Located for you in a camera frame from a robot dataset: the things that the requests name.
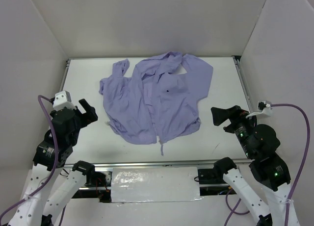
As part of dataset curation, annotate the lavender zip-up jacket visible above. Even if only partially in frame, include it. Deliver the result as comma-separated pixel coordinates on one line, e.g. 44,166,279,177
99,51,213,145

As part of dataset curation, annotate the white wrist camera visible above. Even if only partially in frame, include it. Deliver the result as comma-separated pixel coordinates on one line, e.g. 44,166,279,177
53,90,76,111
246,100,273,119

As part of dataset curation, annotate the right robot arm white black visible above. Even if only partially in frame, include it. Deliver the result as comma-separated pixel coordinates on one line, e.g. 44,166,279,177
211,105,299,226

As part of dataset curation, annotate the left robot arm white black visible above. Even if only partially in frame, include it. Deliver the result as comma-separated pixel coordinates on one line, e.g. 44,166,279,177
1,97,98,226

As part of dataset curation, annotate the silver foil tape panel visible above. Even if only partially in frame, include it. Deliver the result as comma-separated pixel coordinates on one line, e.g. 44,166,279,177
111,167,202,203

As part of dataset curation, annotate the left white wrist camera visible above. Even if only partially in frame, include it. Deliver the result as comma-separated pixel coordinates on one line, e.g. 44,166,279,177
53,90,76,111

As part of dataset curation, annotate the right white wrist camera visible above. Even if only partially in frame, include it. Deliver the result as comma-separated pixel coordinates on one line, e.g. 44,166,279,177
246,100,273,119

